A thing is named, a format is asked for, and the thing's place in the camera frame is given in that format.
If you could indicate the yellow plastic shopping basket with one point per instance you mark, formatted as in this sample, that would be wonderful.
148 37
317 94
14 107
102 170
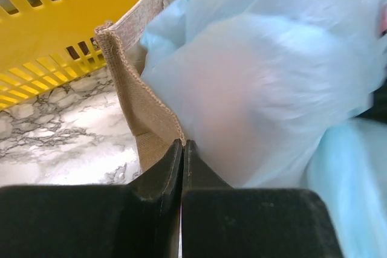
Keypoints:
46 43

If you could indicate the blue cartoon plastic bag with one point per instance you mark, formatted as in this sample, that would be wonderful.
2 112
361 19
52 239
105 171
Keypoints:
272 91

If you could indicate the brown jute tote bag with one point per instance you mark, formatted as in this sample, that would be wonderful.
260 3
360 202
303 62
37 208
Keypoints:
153 124

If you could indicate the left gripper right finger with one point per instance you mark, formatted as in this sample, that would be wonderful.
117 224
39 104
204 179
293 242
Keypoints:
220 221

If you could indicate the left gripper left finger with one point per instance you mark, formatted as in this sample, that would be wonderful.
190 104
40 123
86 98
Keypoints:
139 219

